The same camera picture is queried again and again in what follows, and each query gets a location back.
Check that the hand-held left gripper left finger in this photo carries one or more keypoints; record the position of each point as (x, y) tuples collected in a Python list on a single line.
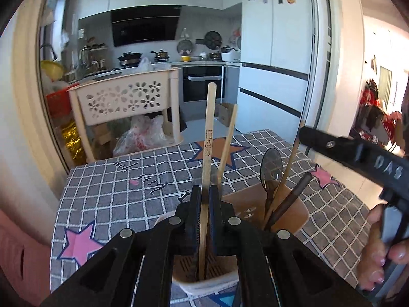
[(195, 220)]

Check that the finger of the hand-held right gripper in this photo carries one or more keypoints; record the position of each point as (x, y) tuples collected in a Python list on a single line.
[(319, 142)]

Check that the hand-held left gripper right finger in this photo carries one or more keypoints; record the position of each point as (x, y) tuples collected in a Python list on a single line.
[(215, 220)]

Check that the plastic utensil holder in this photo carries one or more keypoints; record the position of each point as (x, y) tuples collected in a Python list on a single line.
[(244, 203)]

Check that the bamboo chopstick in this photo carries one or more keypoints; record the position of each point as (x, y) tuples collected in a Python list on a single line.
[(228, 140), (208, 128), (287, 169)]

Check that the dark metal spoon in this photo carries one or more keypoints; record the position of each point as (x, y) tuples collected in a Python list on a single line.
[(271, 163)]

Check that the dark brown chopstick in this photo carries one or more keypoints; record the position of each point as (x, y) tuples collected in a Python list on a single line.
[(294, 192)]

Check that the person's right hand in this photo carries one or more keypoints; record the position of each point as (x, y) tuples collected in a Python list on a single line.
[(370, 249)]

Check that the red and black hallway clutter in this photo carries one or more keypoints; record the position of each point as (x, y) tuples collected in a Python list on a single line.
[(374, 112)]

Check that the grid patterned star tablecloth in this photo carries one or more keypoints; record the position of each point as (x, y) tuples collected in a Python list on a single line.
[(127, 192)]

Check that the cardboard box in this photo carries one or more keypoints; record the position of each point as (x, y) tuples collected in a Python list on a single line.
[(226, 114)]

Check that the red printed plastic bag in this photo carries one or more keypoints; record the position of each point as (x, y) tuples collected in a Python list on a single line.
[(140, 134)]

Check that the white refrigerator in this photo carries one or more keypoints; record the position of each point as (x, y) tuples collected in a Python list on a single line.
[(271, 38)]

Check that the white rice cooker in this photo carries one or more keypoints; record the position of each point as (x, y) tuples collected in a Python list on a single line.
[(230, 54)]

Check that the black built-in oven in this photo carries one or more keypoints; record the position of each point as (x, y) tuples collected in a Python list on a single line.
[(201, 83)]

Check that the metal pot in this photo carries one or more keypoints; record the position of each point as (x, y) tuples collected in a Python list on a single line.
[(215, 55)]

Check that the beige flower-cut storage rack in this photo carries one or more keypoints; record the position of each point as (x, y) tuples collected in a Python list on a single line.
[(127, 97)]

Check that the gold foil package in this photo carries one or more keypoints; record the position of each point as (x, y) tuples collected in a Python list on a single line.
[(72, 142)]

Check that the yellow bowl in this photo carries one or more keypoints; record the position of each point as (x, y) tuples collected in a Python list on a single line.
[(186, 58)]

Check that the dark cooking pot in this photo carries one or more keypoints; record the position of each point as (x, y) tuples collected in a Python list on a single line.
[(160, 54)]

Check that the black wok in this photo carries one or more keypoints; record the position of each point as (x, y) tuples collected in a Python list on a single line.
[(129, 58)]

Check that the red box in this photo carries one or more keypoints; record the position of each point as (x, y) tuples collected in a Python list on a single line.
[(59, 104)]

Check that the metal kettle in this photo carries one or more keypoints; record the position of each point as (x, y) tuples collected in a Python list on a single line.
[(85, 56)]

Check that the black range hood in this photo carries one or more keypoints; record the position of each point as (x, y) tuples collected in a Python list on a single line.
[(143, 25)]

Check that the yellow basin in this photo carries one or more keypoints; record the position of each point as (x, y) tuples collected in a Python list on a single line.
[(52, 68)]

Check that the kitchen faucet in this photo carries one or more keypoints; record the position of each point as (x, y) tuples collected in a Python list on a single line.
[(48, 50)]

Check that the round dark wall strainer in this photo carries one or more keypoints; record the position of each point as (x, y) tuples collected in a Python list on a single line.
[(212, 40)]

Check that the round light wall strainer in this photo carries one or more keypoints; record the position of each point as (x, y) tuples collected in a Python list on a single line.
[(185, 46)]

